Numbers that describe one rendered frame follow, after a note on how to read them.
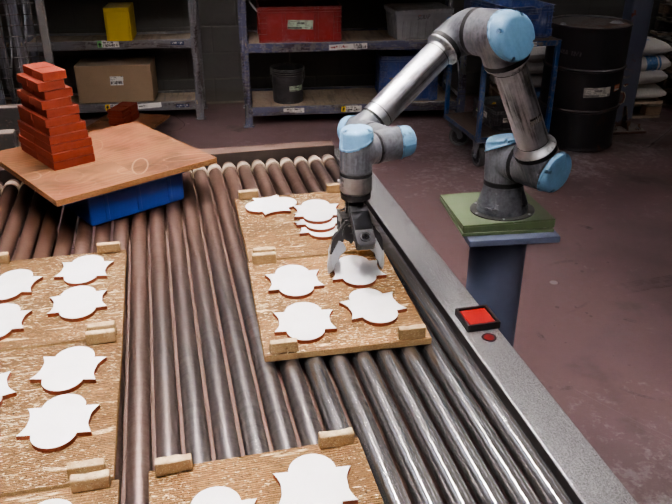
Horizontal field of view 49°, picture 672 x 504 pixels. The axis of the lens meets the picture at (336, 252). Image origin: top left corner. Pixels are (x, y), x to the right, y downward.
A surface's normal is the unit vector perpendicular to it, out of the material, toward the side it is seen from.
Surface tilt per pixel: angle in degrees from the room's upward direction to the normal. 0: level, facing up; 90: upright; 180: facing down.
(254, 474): 0
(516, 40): 80
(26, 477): 0
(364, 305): 0
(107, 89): 90
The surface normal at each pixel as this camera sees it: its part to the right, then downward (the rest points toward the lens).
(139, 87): 0.11, 0.45
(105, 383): 0.00, -0.89
